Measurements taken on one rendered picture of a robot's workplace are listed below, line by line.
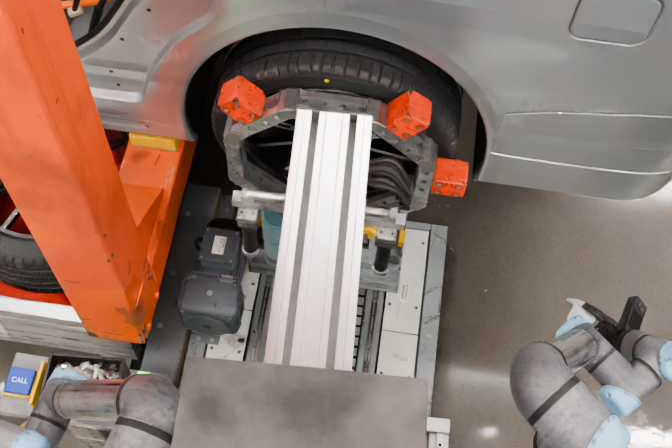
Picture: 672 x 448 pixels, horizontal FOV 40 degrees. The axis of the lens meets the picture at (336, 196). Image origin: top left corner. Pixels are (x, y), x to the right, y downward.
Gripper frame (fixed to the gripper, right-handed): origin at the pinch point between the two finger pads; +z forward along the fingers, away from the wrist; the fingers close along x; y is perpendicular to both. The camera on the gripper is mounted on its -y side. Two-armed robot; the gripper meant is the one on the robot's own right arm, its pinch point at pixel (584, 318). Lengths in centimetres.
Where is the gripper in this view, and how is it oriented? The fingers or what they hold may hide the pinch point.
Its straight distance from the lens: 232.7
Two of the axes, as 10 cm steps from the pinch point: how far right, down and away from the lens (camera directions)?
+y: -7.2, 6.6, -2.0
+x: 5.9, 7.4, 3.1
